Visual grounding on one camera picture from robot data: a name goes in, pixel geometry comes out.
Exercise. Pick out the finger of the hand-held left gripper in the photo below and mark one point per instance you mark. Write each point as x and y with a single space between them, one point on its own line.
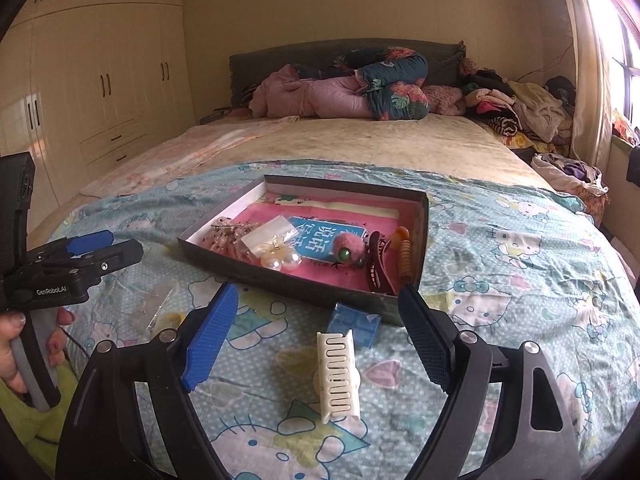
117 256
92 242

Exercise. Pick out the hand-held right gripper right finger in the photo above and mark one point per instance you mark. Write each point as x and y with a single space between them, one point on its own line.
425 330

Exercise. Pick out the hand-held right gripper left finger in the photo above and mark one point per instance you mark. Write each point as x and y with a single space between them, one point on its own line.
210 340

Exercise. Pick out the brown hair claw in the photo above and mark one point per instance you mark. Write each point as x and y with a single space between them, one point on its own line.
377 275

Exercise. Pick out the white hair claw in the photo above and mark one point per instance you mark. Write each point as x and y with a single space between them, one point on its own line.
337 380

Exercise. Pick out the dark shallow cardboard box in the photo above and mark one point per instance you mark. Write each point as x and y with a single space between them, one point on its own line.
300 292

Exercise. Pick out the clear packet of pearl earrings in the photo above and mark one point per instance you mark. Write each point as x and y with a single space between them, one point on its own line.
272 237

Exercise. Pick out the person's left hand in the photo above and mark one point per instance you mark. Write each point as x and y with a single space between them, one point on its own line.
7 360

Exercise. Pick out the clear earring card packet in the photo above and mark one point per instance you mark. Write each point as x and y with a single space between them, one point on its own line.
157 307

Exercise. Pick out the small blue plastic box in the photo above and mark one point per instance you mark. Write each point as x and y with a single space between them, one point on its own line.
355 327

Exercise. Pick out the cartoon cat print blanket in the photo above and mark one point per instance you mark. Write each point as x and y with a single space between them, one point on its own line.
500 260

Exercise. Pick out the pale pink floral sheet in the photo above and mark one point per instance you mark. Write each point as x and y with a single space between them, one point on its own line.
175 160

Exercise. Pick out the yellow-green cloth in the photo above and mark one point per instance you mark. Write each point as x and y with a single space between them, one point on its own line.
30 425

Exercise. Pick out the dark bedside table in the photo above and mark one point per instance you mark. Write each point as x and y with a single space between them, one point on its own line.
216 116

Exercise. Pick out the bed with beige sheet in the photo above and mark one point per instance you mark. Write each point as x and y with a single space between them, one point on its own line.
375 140

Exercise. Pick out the striped pillow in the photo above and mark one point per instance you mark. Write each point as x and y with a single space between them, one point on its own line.
247 96

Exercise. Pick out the cream wardrobe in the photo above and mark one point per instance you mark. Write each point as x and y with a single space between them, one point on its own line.
125 35

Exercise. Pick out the small heap of clothes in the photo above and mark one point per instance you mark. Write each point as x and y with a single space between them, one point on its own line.
570 175

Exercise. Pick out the pile of clothes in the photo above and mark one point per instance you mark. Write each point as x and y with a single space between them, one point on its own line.
525 105

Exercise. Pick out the pink quilt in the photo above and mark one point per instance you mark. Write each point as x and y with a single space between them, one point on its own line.
310 95

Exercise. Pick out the dark floral quilt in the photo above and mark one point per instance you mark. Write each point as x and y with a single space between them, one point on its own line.
400 75

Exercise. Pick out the cream curtain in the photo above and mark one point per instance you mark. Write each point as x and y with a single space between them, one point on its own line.
590 60

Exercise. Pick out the window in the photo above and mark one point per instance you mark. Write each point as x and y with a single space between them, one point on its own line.
620 25

